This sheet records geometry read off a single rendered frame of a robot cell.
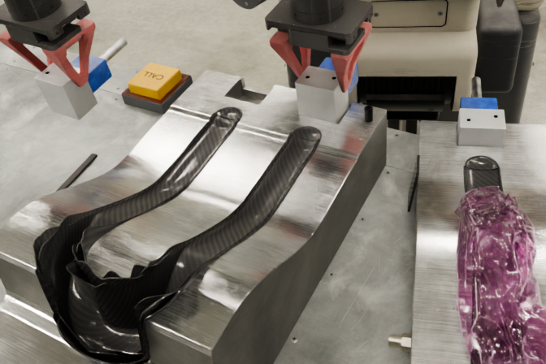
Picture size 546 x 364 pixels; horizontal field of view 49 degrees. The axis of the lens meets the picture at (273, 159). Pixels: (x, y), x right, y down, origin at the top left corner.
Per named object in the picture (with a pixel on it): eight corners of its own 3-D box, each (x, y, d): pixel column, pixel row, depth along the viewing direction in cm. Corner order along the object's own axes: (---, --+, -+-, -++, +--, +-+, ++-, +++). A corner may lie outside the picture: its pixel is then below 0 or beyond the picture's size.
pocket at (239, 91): (245, 98, 82) (241, 76, 80) (279, 106, 80) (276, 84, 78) (228, 118, 80) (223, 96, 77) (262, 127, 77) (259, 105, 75)
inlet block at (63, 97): (117, 54, 84) (103, 20, 80) (144, 61, 82) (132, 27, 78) (51, 111, 77) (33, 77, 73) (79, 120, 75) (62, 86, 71)
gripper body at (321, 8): (350, 49, 61) (346, -16, 56) (265, 34, 66) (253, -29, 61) (374, 17, 65) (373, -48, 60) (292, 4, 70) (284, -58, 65)
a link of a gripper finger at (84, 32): (77, 104, 70) (46, 36, 64) (35, 91, 74) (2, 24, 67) (114, 72, 74) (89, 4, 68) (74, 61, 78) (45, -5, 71)
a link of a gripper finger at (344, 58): (351, 111, 67) (347, 40, 61) (295, 97, 70) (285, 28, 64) (374, 76, 71) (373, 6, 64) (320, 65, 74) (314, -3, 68)
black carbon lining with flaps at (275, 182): (222, 116, 77) (208, 54, 71) (336, 146, 71) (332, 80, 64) (27, 335, 56) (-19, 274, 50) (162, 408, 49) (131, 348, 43)
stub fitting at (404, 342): (410, 340, 55) (388, 338, 56) (411, 331, 54) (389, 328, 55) (410, 354, 54) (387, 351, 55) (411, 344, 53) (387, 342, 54)
